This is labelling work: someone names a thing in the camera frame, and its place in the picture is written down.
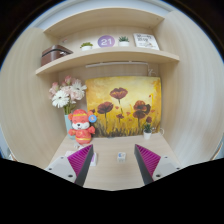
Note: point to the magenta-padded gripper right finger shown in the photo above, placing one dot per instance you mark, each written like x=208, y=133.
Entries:
x=165, y=165

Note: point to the red plush mouse toy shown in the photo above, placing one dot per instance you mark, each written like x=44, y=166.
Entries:
x=81, y=131

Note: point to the small succulent in white pot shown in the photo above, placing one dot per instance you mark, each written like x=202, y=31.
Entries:
x=147, y=134

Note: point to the yellow poppy flower painting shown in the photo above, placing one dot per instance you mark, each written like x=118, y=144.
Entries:
x=133, y=88

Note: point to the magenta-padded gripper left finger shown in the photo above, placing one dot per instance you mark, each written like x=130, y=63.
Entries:
x=61, y=166

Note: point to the white light bar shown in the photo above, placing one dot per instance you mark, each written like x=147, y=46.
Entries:
x=116, y=64

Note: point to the pink and white flower bouquet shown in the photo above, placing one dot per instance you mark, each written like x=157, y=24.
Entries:
x=66, y=95

